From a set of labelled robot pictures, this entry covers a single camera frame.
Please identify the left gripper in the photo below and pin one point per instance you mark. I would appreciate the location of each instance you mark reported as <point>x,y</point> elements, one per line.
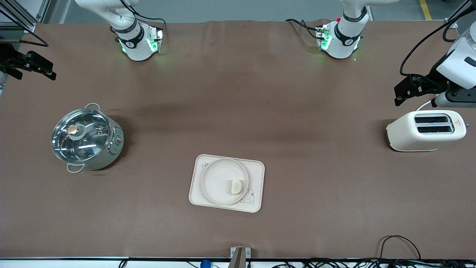
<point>430,85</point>

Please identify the cream round plate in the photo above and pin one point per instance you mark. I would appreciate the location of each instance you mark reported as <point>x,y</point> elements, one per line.
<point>219,178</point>

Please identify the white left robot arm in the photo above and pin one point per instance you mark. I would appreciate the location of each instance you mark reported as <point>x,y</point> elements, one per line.
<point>340,41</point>

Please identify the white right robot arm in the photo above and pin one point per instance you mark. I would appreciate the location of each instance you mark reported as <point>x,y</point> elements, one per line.
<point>137,46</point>

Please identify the pale steamed bun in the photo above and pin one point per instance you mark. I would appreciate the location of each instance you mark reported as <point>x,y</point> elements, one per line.
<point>237,187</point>

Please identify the cream two-slot toaster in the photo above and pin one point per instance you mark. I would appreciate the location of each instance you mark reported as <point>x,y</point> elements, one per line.
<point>409,134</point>

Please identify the glass pot lid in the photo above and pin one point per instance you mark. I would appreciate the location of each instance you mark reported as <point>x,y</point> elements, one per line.
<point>87,143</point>

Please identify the silver electric cooking pot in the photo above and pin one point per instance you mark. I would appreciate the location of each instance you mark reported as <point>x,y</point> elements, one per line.
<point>116,149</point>

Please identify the cream rabbit print tray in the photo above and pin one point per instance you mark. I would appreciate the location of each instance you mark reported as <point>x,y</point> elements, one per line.
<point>256,169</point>

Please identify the blue round cap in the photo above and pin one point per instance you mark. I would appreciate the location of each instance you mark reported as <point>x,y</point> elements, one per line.
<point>205,264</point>

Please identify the aluminium frame profile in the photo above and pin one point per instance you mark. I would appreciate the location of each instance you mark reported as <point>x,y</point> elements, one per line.
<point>22,16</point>
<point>457,18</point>

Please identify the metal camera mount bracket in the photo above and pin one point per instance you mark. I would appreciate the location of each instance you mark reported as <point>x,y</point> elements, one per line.
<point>240,257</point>

